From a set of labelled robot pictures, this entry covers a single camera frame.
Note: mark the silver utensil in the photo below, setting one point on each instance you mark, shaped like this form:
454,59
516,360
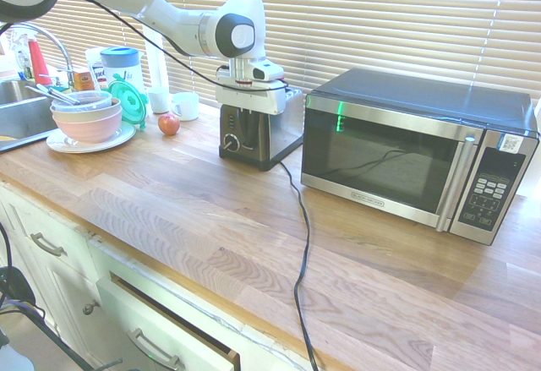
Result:
46,93
63,95

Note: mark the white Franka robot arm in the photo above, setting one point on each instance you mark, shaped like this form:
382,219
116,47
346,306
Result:
177,24

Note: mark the small orange box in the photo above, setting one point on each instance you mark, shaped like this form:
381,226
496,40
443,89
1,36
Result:
83,80

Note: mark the narrow beige window blind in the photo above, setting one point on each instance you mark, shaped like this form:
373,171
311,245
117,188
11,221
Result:
93,28

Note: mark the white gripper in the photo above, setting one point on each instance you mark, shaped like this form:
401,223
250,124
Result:
249,94

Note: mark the stainless steel black microwave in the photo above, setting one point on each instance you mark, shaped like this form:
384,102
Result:
380,159

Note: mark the cream bowl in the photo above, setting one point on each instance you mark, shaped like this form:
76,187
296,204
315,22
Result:
67,112

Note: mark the clear glass bowl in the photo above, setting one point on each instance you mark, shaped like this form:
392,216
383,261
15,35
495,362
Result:
95,99

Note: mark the wide beige window blind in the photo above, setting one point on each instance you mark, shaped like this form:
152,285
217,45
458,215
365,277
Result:
359,20

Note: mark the white mug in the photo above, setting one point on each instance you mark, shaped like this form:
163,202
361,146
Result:
188,107

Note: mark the silver cabinet knob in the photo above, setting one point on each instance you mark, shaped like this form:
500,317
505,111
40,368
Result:
89,307

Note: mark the white kitchen cabinet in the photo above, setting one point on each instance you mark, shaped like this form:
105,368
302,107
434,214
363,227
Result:
63,278

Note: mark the small white cup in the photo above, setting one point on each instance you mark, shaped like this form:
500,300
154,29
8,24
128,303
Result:
158,100

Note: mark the white plate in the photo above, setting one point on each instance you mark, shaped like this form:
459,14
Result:
122,136

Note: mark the black camera stand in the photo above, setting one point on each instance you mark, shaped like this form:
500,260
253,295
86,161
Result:
17,286

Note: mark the white labelled canister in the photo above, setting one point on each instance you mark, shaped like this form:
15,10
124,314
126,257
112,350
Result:
95,71

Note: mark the chrome curved faucet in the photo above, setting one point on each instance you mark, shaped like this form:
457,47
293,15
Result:
59,47

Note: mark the teal container lid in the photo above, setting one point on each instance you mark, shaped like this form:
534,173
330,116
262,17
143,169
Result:
129,102

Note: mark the stainless steel sink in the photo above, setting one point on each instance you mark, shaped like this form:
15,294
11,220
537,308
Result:
21,117

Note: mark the red apple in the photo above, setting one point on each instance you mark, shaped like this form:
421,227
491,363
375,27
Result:
169,124

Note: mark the pink bowl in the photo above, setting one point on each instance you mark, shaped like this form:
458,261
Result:
89,130

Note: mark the silver two-slot toaster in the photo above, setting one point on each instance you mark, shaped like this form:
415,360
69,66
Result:
283,134

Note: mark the white open drawer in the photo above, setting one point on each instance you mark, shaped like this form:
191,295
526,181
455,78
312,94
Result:
139,316

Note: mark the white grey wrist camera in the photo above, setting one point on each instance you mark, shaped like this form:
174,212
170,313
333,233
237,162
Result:
266,71

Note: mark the wipes canister blue lid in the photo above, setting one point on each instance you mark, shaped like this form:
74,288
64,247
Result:
124,64

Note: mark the red bottle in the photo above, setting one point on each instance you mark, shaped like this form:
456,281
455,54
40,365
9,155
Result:
39,62

